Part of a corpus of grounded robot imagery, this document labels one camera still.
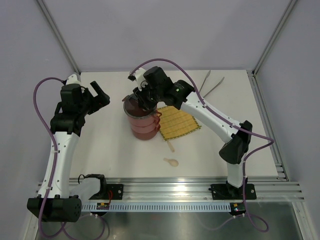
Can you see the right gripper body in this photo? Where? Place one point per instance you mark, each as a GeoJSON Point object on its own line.
{"type": "Point", "coordinates": [148, 97]}

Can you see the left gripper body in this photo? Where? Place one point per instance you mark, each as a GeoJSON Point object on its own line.
{"type": "Point", "coordinates": [91, 103]}

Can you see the red steel bowl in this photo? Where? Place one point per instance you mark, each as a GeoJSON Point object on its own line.
{"type": "Point", "coordinates": [145, 136]}
{"type": "Point", "coordinates": [143, 121]}
{"type": "Point", "coordinates": [145, 129]}

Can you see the metal tongs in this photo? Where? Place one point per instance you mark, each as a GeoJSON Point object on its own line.
{"type": "Point", "coordinates": [209, 84]}

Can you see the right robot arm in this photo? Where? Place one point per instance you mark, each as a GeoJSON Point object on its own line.
{"type": "Point", "coordinates": [154, 86]}

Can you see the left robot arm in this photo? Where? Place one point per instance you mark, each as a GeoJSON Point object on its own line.
{"type": "Point", "coordinates": [55, 202]}

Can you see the bamboo woven tray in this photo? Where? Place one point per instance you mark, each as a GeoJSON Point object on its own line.
{"type": "Point", "coordinates": [176, 123]}

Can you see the beige spoon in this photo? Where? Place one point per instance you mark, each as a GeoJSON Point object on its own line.
{"type": "Point", "coordinates": [172, 162]}

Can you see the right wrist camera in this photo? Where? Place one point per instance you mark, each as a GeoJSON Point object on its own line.
{"type": "Point", "coordinates": [138, 77]}

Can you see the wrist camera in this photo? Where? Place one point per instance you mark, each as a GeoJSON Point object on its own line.
{"type": "Point", "coordinates": [73, 79]}
{"type": "Point", "coordinates": [138, 77]}

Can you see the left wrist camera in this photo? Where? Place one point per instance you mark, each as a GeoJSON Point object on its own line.
{"type": "Point", "coordinates": [73, 79]}

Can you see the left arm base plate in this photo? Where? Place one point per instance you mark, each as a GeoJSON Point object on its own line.
{"type": "Point", "coordinates": [113, 191]}

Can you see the aluminium rail frame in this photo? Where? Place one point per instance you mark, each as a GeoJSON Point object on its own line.
{"type": "Point", "coordinates": [278, 213]}

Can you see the white slotted cable duct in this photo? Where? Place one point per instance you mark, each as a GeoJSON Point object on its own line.
{"type": "Point", "coordinates": [161, 207]}

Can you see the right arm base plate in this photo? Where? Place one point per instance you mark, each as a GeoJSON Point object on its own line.
{"type": "Point", "coordinates": [225, 191]}

